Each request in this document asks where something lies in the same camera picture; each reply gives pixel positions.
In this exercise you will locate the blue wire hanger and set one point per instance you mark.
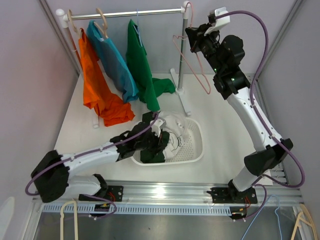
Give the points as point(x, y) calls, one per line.
point(138, 25)

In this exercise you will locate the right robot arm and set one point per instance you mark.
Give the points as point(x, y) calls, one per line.
point(224, 56)

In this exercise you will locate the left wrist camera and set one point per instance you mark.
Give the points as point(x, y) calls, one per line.
point(157, 125)

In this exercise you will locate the blue t shirt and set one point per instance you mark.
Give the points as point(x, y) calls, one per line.
point(113, 63)

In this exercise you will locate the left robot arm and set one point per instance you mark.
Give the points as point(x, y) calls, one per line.
point(58, 175)

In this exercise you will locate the metal clothes rack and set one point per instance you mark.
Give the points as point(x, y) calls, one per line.
point(66, 23)

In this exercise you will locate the orange t shirt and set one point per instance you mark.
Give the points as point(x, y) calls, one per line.
point(96, 93)

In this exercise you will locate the dark green white t shirt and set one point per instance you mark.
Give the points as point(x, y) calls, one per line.
point(176, 125)

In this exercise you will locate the bright green t shirt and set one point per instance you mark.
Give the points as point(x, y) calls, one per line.
point(149, 87)

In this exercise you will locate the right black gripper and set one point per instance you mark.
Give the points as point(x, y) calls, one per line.
point(196, 36)

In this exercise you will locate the beige hanger on floor right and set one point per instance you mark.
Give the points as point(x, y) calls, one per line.
point(304, 227)

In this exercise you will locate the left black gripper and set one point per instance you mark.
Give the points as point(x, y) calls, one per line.
point(156, 145)

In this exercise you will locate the aluminium rail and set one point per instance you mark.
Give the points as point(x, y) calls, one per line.
point(194, 199)

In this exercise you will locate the beige wooden hanger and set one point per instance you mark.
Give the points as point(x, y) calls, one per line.
point(102, 28)
point(75, 29)

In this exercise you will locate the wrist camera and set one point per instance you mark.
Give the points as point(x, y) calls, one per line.
point(157, 125)
point(216, 20)

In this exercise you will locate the light blue wire hanger floor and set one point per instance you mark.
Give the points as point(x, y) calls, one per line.
point(267, 224)

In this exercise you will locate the white plastic basket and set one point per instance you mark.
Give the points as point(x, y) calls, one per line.
point(190, 152)

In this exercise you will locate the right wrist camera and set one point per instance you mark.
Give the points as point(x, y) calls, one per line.
point(216, 20)

